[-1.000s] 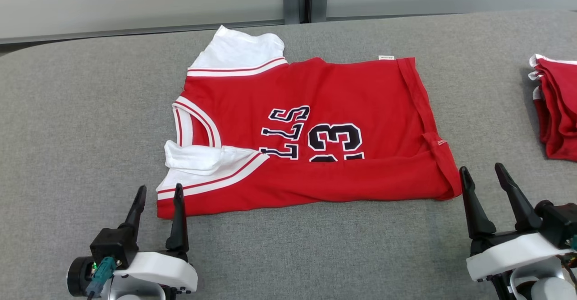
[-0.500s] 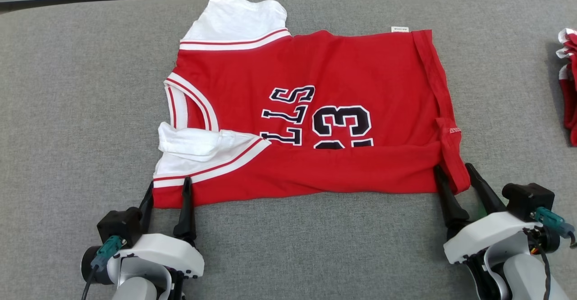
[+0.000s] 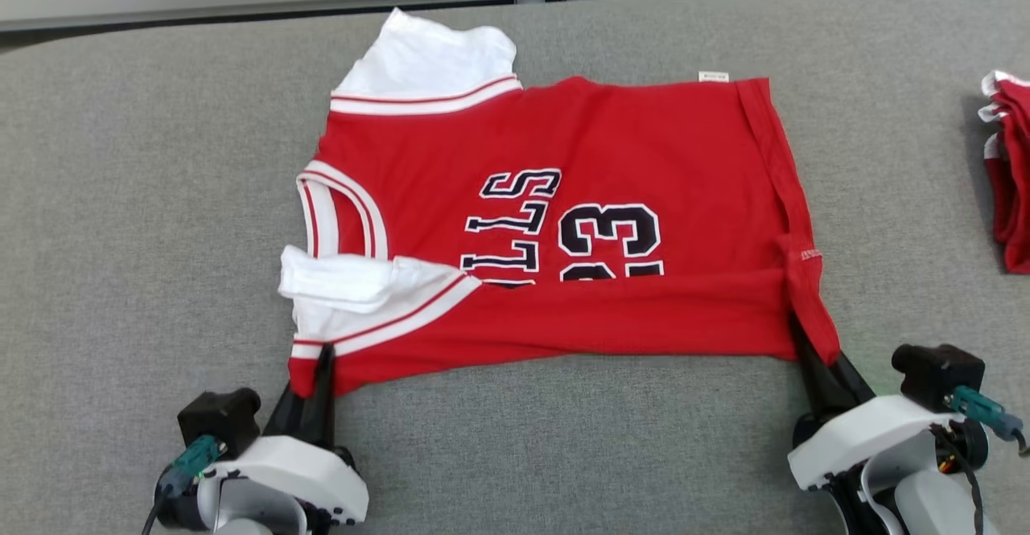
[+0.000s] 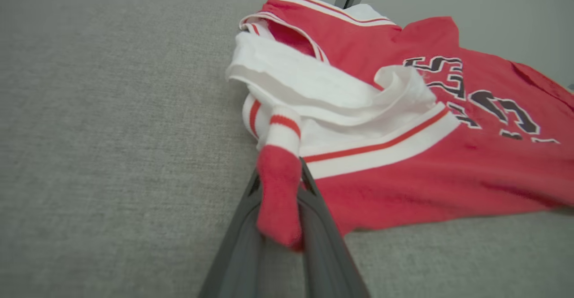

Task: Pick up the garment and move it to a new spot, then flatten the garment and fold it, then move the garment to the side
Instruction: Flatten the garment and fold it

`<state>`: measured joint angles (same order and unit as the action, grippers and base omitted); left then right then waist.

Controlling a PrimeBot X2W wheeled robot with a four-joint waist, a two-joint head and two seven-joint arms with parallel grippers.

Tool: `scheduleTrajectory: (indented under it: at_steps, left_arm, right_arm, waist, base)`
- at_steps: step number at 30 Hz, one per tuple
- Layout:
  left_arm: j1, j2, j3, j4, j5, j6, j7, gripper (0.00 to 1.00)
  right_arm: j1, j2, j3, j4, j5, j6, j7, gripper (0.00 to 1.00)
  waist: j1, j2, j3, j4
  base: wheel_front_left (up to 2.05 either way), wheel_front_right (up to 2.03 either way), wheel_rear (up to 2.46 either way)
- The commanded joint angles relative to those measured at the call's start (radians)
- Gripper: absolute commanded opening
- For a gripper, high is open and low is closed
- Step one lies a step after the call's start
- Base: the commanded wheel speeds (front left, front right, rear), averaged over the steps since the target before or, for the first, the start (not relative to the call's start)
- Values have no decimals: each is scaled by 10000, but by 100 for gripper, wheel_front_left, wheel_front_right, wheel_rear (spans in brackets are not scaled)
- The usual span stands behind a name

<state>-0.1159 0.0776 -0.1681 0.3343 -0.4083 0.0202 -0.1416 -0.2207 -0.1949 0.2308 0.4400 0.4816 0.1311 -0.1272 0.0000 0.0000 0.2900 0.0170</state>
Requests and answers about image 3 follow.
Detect red basketball jersey white trim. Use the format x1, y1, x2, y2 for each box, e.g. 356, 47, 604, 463
277, 7, 843, 400

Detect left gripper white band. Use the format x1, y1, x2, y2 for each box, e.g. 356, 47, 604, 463
196, 344, 370, 528

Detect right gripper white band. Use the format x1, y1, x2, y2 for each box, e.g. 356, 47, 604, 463
786, 316, 979, 492

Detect grey wall rail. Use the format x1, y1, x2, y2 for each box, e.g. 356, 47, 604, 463
0, 0, 1030, 35

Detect black cable with teal plug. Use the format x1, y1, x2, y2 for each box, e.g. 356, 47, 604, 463
945, 385, 1030, 460
140, 434, 229, 535

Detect thin black wire bundle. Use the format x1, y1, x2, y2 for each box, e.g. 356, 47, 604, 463
929, 425, 986, 535

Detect grey fabric padded surface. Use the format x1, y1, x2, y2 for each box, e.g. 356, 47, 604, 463
0, 0, 1030, 535

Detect red shorts with white stripes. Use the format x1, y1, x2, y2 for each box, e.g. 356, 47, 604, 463
977, 69, 1030, 275

